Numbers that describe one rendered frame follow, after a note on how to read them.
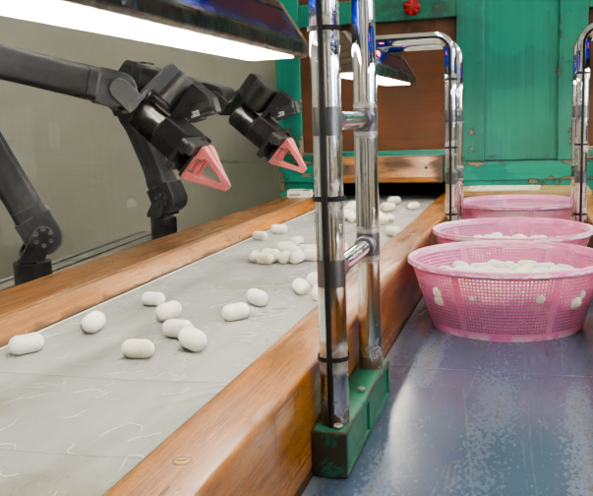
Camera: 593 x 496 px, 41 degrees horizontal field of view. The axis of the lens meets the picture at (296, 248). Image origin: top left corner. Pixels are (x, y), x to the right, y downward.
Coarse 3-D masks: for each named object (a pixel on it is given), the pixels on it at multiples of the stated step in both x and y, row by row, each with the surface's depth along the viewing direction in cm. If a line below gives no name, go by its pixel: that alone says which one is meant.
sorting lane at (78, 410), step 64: (64, 320) 93; (128, 320) 92; (192, 320) 91; (256, 320) 90; (0, 384) 70; (64, 384) 70; (128, 384) 69; (192, 384) 69; (0, 448) 56; (64, 448) 56; (128, 448) 55
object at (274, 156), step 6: (282, 144) 175; (288, 144) 175; (270, 150) 179; (276, 150) 176; (282, 150) 176; (294, 150) 176; (270, 156) 176; (276, 156) 176; (294, 156) 176; (270, 162) 177; (276, 162) 177; (282, 162) 177; (300, 162) 177; (288, 168) 177; (294, 168) 177; (300, 168) 177; (306, 168) 177
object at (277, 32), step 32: (64, 0) 49; (96, 0) 52; (128, 0) 56; (160, 0) 61; (192, 0) 68; (224, 0) 78; (256, 0) 90; (224, 32) 73; (256, 32) 82; (288, 32) 95
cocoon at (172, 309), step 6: (162, 306) 90; (168, 306) 90; (174, 306) 91; (180, 306) 92; (156, 312) 90; (162, 312) 90; (168, 312) 90; (174, 312) 91; (180, 312) 92; (156, 318) 90; (162, 318) 90; (168, 318) 90; (174, 318) 92
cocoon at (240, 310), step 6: (228, 306) 89; (234, 306) 90; (240, 306) 90; (246, 306) 90; (222, 312) 90; (228, 312) 89; (234, 312) 89; (240, 312) 90; (246, 312) 90; (228, 318) 89; (234, 318) 90; (240, 318) 90
